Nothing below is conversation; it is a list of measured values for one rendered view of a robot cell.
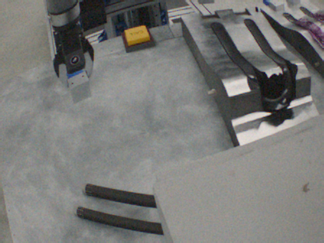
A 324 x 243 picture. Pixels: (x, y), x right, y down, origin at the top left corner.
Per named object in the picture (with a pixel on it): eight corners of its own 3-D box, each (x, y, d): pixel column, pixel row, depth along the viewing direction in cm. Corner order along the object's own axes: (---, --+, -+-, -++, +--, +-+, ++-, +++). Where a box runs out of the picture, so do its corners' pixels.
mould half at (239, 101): (182, 35, 146) (178, 4, 135) (258, 25, 148) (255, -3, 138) (244, 177, 114) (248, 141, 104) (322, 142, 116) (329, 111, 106)
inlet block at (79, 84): (64, 71, 127) (61, 57, 123) (80, 63, 128) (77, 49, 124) (74, 104, 119) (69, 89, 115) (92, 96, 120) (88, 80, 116)
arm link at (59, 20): (81, 6, 98) (48, 21, 97) (83, 19, 102) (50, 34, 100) (75, -7, 103) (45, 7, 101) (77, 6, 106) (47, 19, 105)
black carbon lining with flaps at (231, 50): (207, 28, 137) (204, 5, 130) (254, 22, 139) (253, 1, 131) (257, 121, 115) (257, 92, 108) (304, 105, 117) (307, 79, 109)
